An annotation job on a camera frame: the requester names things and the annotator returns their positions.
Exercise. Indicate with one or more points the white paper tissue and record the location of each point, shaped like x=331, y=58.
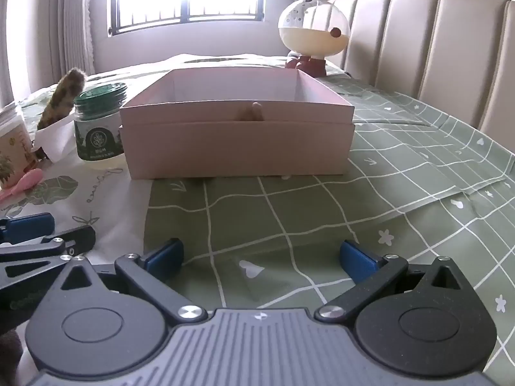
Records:
x=60, y=136

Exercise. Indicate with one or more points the green checked bed sheet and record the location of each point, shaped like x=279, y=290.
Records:
x=281, y=217

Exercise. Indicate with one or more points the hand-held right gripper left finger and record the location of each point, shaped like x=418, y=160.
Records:
x=165, y=256

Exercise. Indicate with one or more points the green lidded glass jar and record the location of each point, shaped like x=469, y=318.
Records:
x=98, y=136

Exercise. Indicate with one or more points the clear plastic jar beige lid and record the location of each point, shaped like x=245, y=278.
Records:
x=12, y=148

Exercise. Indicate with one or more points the window with black railing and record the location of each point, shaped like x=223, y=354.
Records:
x=181, y=20

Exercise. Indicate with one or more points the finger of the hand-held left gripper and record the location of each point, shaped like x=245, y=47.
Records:
x=76, y=237
x=30, y=226

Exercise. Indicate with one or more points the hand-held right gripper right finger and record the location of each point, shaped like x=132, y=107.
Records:
x=358, y=258

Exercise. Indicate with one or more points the cream duck bowl red feet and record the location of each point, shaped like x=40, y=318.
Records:
x=309, y=40

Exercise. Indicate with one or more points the beige padded headboard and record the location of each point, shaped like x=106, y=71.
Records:
x=442, y=48

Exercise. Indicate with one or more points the beige curtain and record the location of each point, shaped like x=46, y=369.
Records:
x=52, y=28

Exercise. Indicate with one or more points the pink cardboard box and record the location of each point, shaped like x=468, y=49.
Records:
x=233, y=148

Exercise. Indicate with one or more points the brown spotted plush toy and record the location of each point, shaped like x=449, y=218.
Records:
x=60, y=96

